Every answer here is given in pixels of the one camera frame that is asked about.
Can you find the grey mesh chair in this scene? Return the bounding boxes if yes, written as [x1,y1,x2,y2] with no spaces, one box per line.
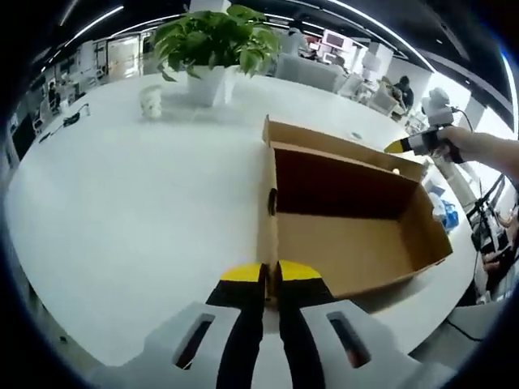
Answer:
[405,301,508,370]

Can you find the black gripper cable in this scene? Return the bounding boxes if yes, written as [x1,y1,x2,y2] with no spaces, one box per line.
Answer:
[445,319,488,342]

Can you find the brown cardboard shoe box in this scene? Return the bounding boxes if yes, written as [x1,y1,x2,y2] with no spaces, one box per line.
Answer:
[257,114,454,310]

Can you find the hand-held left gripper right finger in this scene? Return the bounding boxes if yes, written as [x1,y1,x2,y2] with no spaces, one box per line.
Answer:
[275,260,410,389]

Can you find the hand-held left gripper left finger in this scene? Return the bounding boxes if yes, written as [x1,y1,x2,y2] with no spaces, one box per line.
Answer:
[144,262,269,389]

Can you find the green potted plant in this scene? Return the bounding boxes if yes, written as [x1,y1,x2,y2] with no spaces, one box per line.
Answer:
[152,3,281,108]

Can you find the blue wet wipes pack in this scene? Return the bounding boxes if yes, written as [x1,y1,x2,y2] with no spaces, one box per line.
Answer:
[429,192,461,230]

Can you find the person's right hand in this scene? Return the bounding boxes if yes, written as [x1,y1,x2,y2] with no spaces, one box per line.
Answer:
[431,126,474,165]

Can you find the black cable on table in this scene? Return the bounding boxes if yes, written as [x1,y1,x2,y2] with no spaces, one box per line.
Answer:
[38,103,92,143]

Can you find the white paper cup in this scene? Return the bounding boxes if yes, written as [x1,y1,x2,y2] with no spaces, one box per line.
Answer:
[138,84,165,120]

